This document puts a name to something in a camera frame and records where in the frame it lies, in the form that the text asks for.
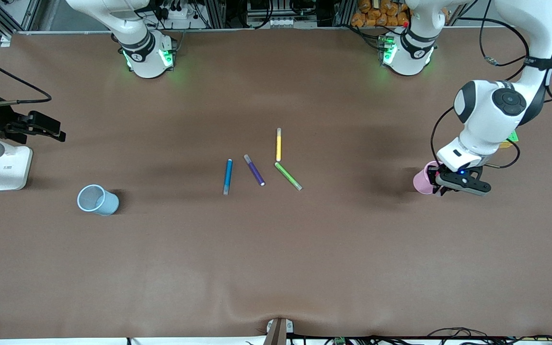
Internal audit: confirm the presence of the pink plastic cup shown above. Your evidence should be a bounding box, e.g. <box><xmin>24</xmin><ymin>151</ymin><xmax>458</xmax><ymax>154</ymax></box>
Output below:
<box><xmin>413</xmin><ymin>161</ymin><xmax>442</xmax><ymax>195</ymax></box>

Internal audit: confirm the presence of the white desk lamp stand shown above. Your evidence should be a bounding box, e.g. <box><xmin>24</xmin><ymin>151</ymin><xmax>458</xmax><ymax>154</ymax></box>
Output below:
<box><xmin>0</xmin><ymin>137</ymin><xmax>33</xmax><ymax>191</ymax></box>

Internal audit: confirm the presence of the light blue plastic cup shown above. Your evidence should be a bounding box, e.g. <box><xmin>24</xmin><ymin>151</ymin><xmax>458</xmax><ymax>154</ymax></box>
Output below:
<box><xmin>77</xmin><ymin>184</ymin><xmax>120</xmax><ymax>216</ymax></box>

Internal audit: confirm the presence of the green marker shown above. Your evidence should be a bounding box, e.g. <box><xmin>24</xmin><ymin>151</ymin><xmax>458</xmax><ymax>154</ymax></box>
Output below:
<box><xmin>274</xmin><ymin>162</ymin><xmax>303</xmax><ymax>191</ymax></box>

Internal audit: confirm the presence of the pile of orange objects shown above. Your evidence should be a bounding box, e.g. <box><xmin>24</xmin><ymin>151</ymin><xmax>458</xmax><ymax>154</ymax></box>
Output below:
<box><xmin>351</xmin><ymin>0</ymin><xmax>411</xmax><ymax>28</ymax></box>

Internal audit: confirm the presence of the white power strip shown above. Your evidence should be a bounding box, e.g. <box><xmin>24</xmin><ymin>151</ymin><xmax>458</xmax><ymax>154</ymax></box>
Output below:
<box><xmin>163</xmin><ymin>0</ymin><xmax>197</xmax><ymax>22</ymax></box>

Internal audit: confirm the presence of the brown table cover sheet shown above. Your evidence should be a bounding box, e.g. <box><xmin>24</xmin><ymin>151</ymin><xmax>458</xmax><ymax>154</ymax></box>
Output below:
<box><xmin>0</xmin><ymin>26</ymin><xmax>552</xmax><ymax>341</ymax></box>

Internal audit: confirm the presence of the purple marker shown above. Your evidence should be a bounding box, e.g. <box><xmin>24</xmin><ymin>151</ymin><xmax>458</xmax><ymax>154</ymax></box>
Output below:
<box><xmin>243</xmin><ymin>154</ymin><xmax>266</xmax><ymax>187</ymax></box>

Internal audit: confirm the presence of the white connector block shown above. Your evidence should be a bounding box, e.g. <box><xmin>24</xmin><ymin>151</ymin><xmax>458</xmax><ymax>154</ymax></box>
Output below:
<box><xmin>247</xmin><ymin>17</ymin><xmax>300</xmax><ymax>28</ymax></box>

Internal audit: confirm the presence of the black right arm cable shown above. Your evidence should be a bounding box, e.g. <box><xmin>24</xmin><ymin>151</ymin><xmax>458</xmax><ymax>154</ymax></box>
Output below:
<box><xmin>0</xmin><ymin>47</ymin><xmax>53</xmax><ymax>107</ymax></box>

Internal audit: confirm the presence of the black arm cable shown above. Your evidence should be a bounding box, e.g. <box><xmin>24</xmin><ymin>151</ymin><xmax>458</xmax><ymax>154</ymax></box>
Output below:
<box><xmin>0</xmin><ymin>47</ymin><xmax>53</xmax><ymax>107</ymax></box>
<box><xmin>431</xmin><ymin>0</ymin><xmax>552</xmax><ymax>169</ymax></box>

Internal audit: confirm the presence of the grey aluminium frame rail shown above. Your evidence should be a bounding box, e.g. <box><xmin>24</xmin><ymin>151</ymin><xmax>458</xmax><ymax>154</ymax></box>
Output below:
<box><xmin>0</xmin><ymin>0</ymin><xmax>42</xmax><ymax>39</ymax></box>

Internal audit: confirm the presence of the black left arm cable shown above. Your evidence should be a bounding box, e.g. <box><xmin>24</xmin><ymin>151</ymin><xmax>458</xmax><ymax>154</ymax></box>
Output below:
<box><xmin>431</xmin><ymin>0</ymin><xmax>552</xmax><ymax>169</ymax></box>

